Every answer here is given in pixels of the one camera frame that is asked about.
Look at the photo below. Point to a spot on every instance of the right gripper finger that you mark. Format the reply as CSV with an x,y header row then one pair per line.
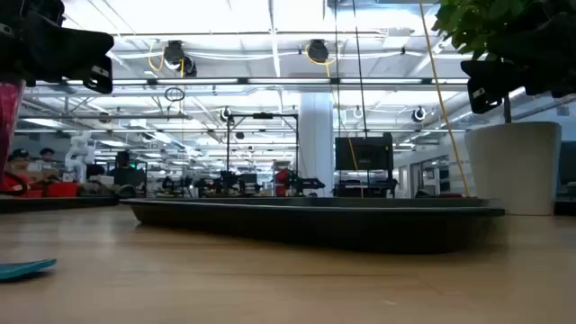
x,y
488,81

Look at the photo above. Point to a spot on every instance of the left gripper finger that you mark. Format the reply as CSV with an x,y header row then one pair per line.
x,y
100,78

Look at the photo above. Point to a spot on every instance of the red translucent cup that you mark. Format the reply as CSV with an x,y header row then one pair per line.
x,y
9,126

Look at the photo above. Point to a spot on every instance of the teal round plate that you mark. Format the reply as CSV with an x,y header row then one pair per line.
x,y
22,269

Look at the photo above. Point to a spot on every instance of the black plastic tray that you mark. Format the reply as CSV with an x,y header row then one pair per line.
x,y
315,227

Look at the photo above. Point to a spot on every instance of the black background robot arm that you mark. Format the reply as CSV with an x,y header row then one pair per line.
x,y
308,183

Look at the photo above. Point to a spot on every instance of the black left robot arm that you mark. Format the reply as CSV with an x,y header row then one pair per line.
x,y
27,11

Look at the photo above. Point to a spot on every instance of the green leafy plant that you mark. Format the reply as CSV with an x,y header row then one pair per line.
x,y
468,22

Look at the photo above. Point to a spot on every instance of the white humanoid robot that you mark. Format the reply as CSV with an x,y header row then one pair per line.
x,y
80,153

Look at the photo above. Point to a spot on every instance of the white plant pot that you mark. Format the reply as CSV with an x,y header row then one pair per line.
x,y
513,166

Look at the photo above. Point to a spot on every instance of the person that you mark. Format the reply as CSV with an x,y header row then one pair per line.
x,y
126,173
18,157
47,155

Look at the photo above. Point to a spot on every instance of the red bin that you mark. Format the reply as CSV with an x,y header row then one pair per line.
x,y
60,190

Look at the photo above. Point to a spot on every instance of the dark neighbouring table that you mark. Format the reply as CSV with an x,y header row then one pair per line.
x,y
54,203

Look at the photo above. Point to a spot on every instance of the black monitor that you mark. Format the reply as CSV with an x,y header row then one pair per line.
x,y
363,153

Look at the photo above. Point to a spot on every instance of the white building column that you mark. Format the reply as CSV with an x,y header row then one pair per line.
x,y
316,144

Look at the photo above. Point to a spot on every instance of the black frame stand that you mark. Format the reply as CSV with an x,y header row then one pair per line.
x,y
263,115

